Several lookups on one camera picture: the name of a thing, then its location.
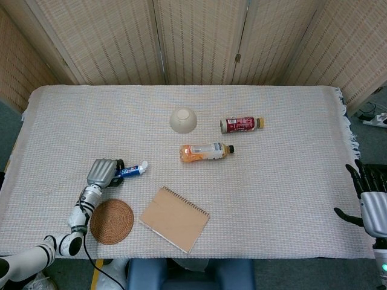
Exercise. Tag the brown spiral notebook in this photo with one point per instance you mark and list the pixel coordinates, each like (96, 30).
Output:
(175, 219)

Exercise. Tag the upturned cream ceramic bowl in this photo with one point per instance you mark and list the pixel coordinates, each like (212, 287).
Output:
(183, 121)

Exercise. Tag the blue padded seat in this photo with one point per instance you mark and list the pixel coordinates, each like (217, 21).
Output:
(187, 276)

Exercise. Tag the metal screen hinge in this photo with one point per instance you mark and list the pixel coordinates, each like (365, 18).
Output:
(238, 58)

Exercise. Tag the white power strip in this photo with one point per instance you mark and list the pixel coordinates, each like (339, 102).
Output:
(376, 120)

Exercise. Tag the white sneaker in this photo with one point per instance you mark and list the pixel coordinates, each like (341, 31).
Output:
(40, 284)

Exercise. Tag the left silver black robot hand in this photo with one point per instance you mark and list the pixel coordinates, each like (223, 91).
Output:
(101, 173)

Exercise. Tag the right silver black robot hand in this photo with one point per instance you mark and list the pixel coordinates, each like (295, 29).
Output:
(376, 211)

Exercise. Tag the blue white toothpaste tube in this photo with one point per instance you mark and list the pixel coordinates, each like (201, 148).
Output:
(133, 170)

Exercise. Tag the yellow floor tape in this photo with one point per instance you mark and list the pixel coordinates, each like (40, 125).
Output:
(95, 278)

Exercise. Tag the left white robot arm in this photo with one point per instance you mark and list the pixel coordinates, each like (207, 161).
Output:
(77, 216)

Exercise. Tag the round woven rattan coaster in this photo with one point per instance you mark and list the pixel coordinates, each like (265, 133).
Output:
(113, 222)

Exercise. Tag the red label drink bottle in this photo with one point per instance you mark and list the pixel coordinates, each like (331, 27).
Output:
(240, 124)

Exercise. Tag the white woven tablecloth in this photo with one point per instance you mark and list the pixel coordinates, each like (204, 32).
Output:
(257, 187)

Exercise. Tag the beige woven folding screen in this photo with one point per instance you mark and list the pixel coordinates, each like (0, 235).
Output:
(196, 39)

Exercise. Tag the orange juice bottle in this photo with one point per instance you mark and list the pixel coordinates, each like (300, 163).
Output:
(202, 152)

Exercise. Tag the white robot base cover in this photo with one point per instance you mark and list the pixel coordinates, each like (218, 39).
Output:
(113, 272)

